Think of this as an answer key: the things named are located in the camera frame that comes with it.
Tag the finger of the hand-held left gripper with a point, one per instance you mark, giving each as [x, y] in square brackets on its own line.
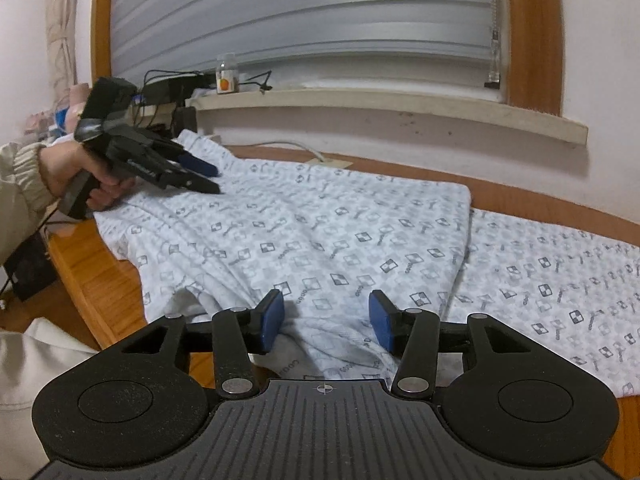
[197, 164]
[190, 180]

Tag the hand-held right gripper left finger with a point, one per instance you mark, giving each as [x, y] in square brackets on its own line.
[272, 322]

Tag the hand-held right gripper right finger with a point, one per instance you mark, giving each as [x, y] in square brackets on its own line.
[382, 322]

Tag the white patterned garment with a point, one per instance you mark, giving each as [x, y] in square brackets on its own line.
[325, 240]

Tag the person's left forearm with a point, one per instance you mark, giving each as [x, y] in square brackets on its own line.
[20, 195]

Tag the person's left hand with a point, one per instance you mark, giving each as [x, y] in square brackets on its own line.
[60, 165]

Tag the black plug-in charger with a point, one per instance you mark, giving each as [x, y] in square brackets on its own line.
[184, 122]

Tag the black power adapter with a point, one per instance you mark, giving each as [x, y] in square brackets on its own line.
[170, 91]

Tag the small carton with orange picture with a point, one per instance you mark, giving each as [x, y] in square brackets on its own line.
[227, 77]

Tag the beige lace curtain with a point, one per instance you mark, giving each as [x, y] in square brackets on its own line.
[62, 20]

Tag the black box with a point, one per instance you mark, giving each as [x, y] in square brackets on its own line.
[31, 267]

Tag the grey window blind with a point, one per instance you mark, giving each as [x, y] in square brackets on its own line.
[300, 10]

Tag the beige window sill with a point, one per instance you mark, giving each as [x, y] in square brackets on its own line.
[400, 112]

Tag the person's beige jacket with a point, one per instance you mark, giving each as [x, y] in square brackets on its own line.
[30, 400]

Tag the wooden window frame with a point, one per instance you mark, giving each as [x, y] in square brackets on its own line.
[535, 35]

